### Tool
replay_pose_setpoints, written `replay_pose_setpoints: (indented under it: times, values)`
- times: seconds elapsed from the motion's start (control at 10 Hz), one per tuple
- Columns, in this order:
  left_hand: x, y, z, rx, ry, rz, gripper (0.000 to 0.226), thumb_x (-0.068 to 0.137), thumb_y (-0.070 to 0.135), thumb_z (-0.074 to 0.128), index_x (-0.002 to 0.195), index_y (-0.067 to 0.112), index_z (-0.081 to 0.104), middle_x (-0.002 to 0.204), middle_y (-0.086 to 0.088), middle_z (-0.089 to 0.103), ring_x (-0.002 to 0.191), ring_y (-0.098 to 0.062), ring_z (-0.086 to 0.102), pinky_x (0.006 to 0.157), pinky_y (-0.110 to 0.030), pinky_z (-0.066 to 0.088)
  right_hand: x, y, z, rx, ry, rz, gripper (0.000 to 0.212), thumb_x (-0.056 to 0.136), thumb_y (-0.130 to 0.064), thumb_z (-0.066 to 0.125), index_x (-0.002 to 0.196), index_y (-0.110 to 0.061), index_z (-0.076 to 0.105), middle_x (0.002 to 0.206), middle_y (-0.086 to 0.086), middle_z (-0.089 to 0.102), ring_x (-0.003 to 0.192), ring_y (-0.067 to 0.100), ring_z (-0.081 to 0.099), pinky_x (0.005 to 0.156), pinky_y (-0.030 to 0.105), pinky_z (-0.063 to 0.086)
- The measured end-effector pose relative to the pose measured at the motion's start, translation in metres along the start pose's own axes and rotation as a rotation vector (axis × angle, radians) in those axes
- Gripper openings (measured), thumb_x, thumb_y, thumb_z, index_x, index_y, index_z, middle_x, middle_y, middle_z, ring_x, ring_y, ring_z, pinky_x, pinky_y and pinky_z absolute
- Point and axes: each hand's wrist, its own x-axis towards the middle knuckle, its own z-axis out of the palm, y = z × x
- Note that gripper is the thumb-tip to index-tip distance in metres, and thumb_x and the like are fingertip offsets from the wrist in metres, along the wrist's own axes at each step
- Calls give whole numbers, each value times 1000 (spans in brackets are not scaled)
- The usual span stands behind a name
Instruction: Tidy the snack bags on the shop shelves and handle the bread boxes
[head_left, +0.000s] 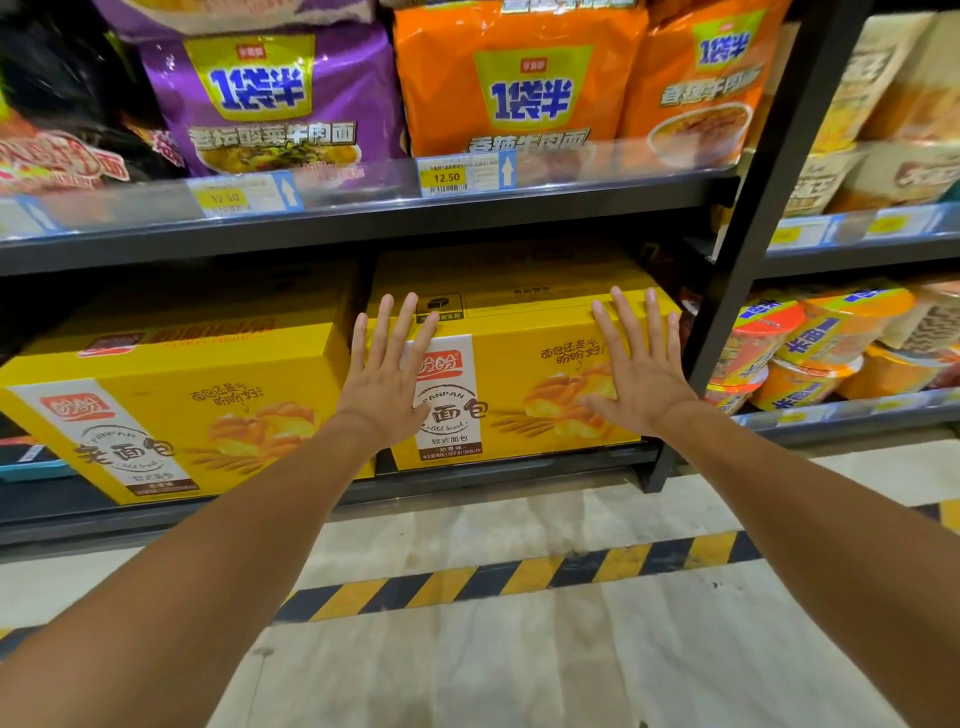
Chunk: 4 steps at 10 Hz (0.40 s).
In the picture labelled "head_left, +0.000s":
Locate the yellow bread box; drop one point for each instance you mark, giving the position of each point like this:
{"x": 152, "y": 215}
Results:
{"x": 510, "y": 375}
{"x": 180, "y": 390}

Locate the orange striped snack packs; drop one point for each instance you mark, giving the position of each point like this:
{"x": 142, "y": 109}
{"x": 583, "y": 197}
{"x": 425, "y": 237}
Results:
{"x": 818, "y": 345}

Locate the person's right forearm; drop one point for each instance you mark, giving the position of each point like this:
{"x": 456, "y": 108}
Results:
{"x": 825, "y": 570}

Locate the person's left forearm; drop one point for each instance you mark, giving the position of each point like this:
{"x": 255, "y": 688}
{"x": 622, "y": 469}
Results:
{"x": 180, "y": 600}

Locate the person's right hand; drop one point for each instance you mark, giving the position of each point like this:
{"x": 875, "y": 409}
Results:
{"x": 645, "y": 393}

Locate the black metal shelf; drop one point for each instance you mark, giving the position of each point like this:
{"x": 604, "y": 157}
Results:
{"x": 375, "y": 225}

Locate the person's left hand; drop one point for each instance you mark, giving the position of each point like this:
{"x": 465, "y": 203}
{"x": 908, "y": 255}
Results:
{"x": 387, "y": 398}

